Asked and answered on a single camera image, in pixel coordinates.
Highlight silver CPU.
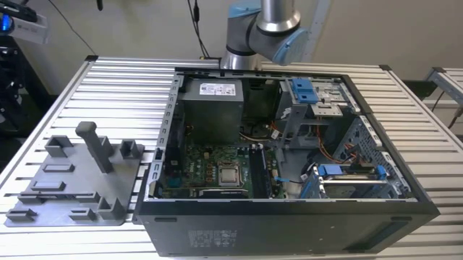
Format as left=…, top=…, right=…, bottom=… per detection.
left=219, top=168, right=240, bottom=186

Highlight gray metal drive cage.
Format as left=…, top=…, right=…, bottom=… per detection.
left=274, top=77, right=359, bottom=150

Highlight black round cooler fan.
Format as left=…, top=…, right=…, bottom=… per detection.
left=240, top=120, right=276, bottom=140

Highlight metal disk cage blue handles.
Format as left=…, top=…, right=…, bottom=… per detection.
left=302, top=164, right=399, bottom=200

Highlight aluminium side table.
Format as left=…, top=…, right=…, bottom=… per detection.
left=422, top=66, right=463, bottom=109

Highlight black graphics card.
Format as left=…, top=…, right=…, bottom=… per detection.
left=198, top=188, right=251, bottom=199

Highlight green motherboard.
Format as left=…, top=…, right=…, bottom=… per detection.
left=159, top=145, right=288, bottom=200

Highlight gray plastic parts rack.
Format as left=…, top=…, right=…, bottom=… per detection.
left=4, top=121, right=150, bottom=228

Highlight black PC case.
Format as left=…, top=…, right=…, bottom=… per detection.
left=132, top=66, right=440, bottom=257

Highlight orange data wire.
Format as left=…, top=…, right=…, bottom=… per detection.
left=314, top=124, right=363, bottom=166

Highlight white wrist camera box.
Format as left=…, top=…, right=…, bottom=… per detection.
left=12, top=12, right=51, bottom=45

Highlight black object beside table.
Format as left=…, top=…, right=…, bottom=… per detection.
left=402, top=80, right=440, bottom=101

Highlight blue plastic drive latch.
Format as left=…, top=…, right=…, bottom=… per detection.
left=290, top=77, right=319, bottom=105

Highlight gray power supply unit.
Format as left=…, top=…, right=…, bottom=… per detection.
left=179, top=78, right=246, bottom=144

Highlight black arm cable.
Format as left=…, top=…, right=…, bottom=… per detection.
left=187, top=0, right=211, bottom=59

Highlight blue tipped black wire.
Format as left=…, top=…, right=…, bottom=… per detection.
left=274, top=175, right=308, bottom=185

